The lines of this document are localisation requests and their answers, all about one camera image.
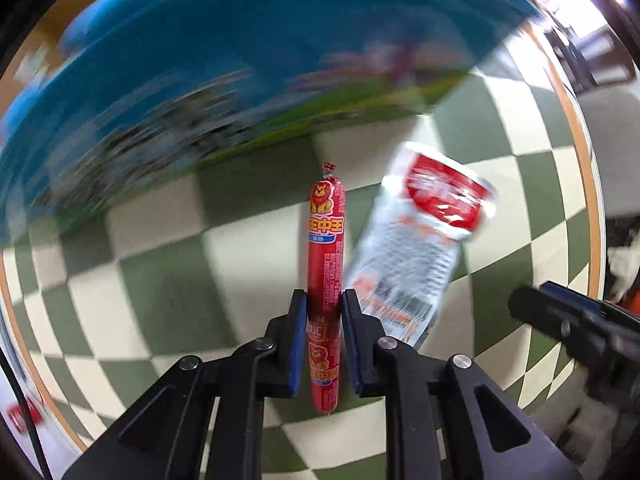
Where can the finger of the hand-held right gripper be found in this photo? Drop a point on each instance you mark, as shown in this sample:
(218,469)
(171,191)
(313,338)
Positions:
(535,310)
(575,297)

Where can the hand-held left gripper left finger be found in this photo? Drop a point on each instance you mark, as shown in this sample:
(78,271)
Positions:
(299,340)

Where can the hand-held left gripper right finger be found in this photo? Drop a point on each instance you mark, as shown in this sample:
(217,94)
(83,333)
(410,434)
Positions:
(350,345)

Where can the red sausage stick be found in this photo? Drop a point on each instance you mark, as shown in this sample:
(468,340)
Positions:
(325,240)

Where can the white red-label snack packet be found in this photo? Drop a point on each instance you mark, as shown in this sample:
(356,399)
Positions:
(400,255)

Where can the green white checkered mat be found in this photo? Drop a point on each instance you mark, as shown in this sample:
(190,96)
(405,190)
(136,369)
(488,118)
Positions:
(150,270)

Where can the red soda can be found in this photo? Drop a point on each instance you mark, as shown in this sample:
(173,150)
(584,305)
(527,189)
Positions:
(20,417)

